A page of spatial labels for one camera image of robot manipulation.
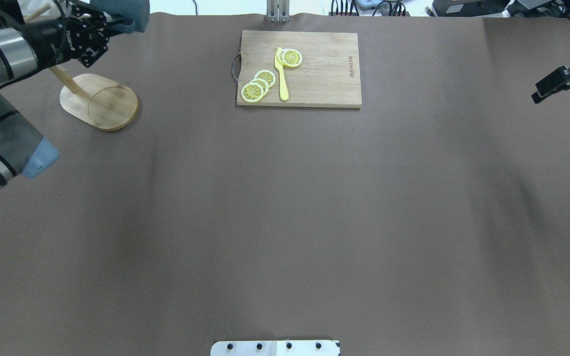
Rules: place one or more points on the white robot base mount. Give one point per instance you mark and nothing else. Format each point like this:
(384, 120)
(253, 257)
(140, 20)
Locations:
(276, 348)

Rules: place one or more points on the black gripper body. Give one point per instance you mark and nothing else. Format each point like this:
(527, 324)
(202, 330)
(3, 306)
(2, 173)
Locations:
(51, 40)

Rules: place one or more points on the lemon slice far end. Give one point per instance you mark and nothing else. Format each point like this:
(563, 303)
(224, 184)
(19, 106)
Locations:
(251, 93)

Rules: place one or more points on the wooden cup storage rack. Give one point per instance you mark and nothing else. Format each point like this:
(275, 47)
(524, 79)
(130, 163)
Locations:
(102, 101)

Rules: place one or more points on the lemon slice middle stack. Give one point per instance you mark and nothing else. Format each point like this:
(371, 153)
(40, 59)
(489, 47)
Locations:
(264, 85)

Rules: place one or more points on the lemon slice on knife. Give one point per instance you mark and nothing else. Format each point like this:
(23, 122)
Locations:
(292, 57)

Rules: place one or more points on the bamboo cutting board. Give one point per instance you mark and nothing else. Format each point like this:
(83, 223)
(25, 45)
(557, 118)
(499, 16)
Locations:
(329, 76)

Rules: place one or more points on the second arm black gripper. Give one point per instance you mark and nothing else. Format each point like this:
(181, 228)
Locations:
(558, 80)

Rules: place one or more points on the blue mug yellow inside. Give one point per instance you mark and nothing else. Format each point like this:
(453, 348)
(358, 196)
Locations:
(138, 10)

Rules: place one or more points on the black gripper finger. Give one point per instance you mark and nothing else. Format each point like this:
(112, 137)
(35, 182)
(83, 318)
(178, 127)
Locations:
(115, 22)
(92, 51)

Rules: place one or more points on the yellow plastic knife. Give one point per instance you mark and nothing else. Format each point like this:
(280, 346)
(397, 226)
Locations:
(283, 89)

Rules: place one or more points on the lemon slice under top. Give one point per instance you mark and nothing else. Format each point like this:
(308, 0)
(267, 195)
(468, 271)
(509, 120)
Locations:
(279, 58)

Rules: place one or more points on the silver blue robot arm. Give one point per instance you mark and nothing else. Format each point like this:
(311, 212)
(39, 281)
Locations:
(24, 150)

